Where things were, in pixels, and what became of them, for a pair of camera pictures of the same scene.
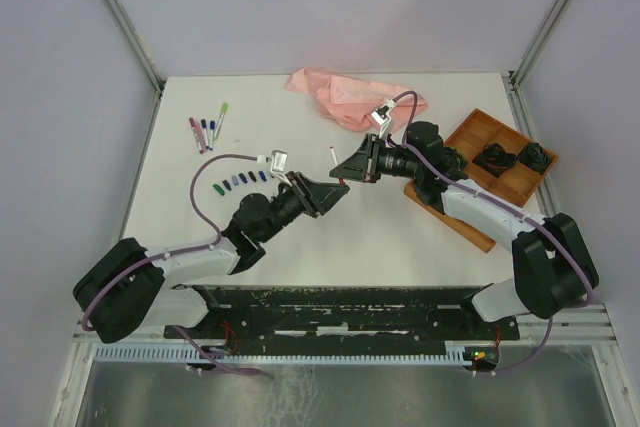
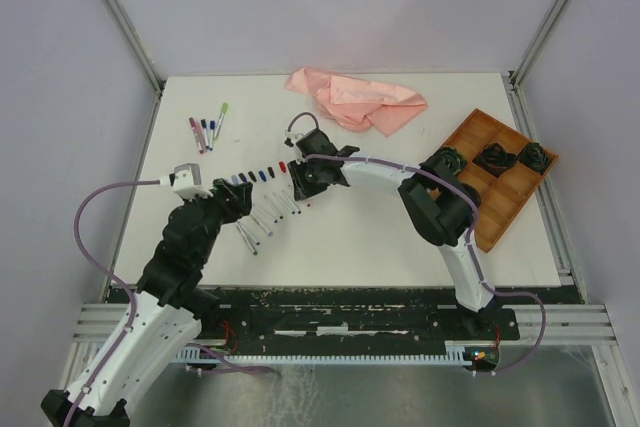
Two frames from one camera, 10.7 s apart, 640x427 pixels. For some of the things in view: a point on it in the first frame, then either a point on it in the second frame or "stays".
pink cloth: [348, 104] stays
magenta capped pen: [193, 125] stays
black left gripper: [316, 197] -> [240, 198]
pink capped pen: [201, 135] stays
